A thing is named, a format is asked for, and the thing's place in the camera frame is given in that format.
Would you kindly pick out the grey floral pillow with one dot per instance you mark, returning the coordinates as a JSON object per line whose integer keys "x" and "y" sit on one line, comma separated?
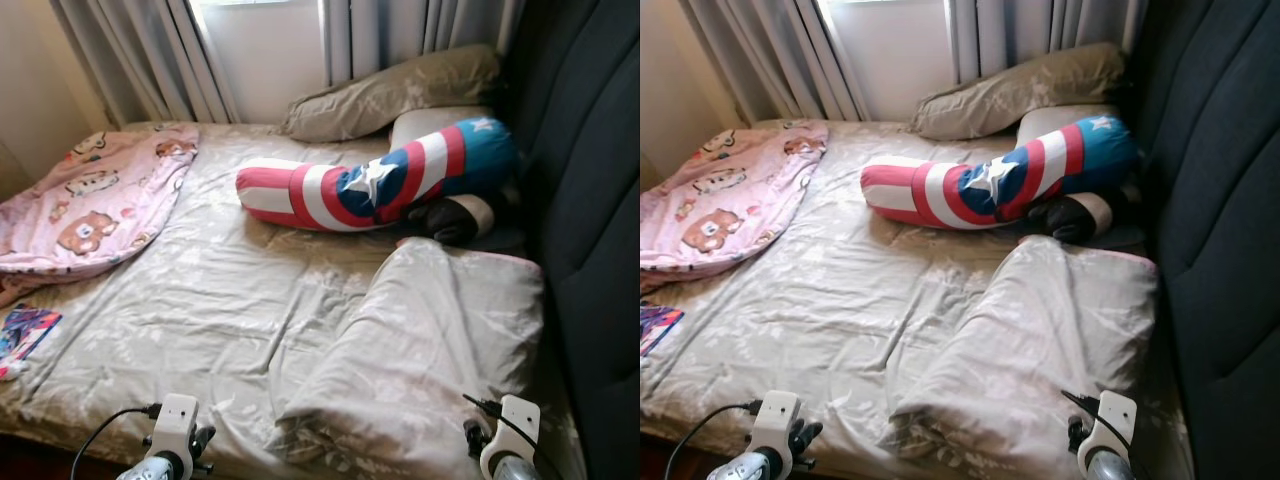
{"x": 400, "y": 90}
{"x": 1020, "y": 90}

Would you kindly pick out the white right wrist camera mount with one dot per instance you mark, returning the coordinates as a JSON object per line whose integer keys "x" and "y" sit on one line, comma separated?
{"x": 1112, "y": 420}
{"x": 515, "y": 425}

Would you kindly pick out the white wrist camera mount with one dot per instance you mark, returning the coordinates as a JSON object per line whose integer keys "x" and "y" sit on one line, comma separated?
{"x": 178, "y": 420}
{"x": 515, "y": 425}
{"x": 1112, "y": 420}
{"x": 778, "y": 415}

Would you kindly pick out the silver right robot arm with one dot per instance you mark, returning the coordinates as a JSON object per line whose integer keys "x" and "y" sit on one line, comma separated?
{"x": 1108, "y": 470}
{"x": 515, "y": 472}

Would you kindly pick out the pink bear print blanket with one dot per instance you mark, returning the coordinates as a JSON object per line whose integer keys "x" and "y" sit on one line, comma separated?
{"x": 90, "y": 200}
{"x": 720, "y": 200}

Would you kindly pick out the bed with grey floral sheet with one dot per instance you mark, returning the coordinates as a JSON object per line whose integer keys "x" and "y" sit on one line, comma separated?
{"x": 850, "y": 300}
{"x": 220, "y": 300}

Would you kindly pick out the dark blue upholstered mattress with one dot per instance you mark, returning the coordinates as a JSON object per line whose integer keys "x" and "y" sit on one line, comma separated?
{"x": 1220, "y": 200}
{"x": 590, "y": 200}

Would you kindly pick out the colourful anime picture book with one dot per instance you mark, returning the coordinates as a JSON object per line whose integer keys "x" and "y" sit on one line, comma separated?
{"x": 658, "y": 328}
{"x": 25, "y": 335}

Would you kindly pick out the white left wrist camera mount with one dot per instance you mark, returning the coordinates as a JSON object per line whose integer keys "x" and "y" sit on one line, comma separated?
{"x": 778, "y": 415}
{"x": 178, "y": 420}

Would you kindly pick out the plain white pillow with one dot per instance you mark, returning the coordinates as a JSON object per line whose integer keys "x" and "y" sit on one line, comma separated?
{"x": 430, "y": 125}
{"x": 1050, "y": 125}

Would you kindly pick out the red white blue star bolster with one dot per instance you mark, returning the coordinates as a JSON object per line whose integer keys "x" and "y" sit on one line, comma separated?
{"x": 950, "y": 195}
{"x": 330, "y": 195}

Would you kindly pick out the grey pleated curtain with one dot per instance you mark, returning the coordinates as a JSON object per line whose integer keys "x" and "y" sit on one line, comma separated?
{"x": 150, "y": 50}
{"x": 420, "y": 30}
{"x": 780, "y": 50}
{"x": 1040, "y": 30}

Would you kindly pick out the folded grey floral duvet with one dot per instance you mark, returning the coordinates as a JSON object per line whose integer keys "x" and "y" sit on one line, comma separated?
{"x": 1040, "y": 340}
{"x": 420, "y": 340}

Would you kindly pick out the black plush toy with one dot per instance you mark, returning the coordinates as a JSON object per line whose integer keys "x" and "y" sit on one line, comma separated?
{"x": 1065, "y": 220}
{"x": 445, "y": 220}

